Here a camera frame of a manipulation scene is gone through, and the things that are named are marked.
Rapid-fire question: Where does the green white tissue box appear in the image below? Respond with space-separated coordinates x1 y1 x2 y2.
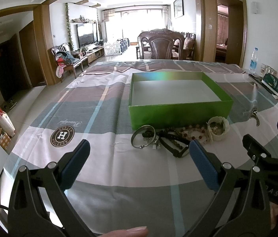
262 73 278 96

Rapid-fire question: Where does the silver bangle bracelet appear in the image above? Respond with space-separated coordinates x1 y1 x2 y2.
130 125 157 150

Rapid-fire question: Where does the white baby fence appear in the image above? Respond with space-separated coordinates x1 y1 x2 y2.
104 42 122 56

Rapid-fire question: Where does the wooden armchair with clothes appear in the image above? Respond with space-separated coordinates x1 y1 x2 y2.
51 45 89 82

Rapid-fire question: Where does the plastic water bottle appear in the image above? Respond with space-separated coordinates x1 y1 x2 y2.
249 47 258 74

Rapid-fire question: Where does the carved wooden chair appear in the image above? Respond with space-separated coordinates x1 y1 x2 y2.
137 28 185 60

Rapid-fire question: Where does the black wrist watch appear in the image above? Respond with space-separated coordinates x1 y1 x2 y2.
142 130 190 158

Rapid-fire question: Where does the red white bead bracelet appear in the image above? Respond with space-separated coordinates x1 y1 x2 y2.
175 124 211 145

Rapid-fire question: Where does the green ivy garland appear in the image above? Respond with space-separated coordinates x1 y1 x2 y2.
65 3 73 50

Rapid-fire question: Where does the flat screen television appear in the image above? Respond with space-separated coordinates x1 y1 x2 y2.
76 23 98 47

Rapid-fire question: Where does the red white paper bag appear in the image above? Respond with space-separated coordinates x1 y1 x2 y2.
0 109 15 137

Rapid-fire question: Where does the wooden tv cabinet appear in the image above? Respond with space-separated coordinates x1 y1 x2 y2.
81 46 105 64

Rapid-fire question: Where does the green cardboard box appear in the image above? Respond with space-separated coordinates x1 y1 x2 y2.
128 71 233 130

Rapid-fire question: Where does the person's left hand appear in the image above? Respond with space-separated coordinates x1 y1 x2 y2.
100 226 149 237

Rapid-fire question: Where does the framed wall picture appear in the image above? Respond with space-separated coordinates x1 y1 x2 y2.
173 0 184 18

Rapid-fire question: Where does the person's right hand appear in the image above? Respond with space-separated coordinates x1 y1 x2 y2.
270 202 278 229

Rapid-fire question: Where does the plaid bed sheet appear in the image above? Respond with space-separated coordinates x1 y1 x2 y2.
0 60 278 236

